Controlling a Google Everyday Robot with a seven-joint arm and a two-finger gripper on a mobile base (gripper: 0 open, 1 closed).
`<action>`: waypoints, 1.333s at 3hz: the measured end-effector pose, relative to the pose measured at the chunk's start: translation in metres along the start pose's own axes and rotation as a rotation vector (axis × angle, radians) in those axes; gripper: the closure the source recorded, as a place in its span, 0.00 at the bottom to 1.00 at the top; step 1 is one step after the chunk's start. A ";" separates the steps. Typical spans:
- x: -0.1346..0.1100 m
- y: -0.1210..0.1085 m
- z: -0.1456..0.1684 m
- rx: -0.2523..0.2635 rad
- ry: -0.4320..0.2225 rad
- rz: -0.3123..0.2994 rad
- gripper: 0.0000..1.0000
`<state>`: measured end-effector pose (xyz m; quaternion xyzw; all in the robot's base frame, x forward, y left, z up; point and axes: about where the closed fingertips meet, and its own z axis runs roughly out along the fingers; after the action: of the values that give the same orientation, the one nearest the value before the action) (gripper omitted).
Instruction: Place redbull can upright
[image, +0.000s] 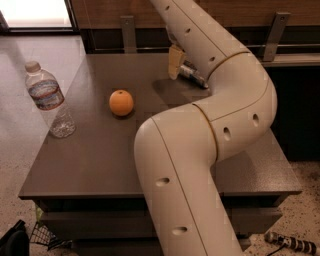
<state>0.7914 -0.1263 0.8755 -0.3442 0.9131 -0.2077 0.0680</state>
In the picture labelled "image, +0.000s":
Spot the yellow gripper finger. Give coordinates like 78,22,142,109
168,45,185,80

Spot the black wire basket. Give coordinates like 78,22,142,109
30,222,72,251

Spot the grey drawer cabinet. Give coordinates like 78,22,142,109
19,54,301,256

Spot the black bag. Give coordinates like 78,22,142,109
0,220,30,256

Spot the orange fruit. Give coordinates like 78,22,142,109
109,90,134,116

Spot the right metal wall bracket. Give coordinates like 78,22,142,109
262,12,291,62

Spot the black white striped tool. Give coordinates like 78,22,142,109
264,232,320,256

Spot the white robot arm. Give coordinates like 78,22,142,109
134,0,277,256

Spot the silver blue redbull can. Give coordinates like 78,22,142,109
179,61,208,89

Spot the left metal wall bracket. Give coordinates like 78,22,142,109
120,15,137,54

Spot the metal wall bracket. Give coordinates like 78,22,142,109
262,12,291,62
120,15,137,54

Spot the bright window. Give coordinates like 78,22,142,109
0,0,71,28

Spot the clear plastic water bottle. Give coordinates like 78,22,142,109
25,61,76,138

